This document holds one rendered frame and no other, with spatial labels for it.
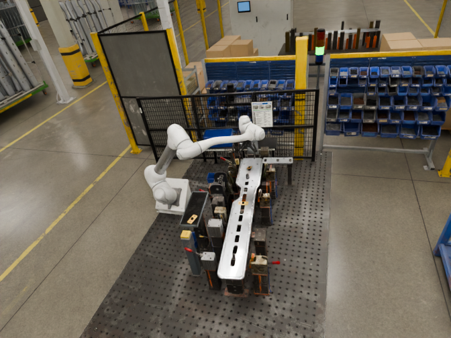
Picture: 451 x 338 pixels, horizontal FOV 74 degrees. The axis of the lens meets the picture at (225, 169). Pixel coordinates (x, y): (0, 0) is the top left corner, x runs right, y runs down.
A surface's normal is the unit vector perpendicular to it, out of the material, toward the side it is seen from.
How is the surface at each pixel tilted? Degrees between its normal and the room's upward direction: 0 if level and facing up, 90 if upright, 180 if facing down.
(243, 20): 90
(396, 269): 0
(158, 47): 89
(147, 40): 89
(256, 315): 0
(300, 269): 0
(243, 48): 90
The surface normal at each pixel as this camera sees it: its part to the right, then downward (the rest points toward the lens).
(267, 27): -0.29, 0.60
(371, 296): -0.12, -0.80
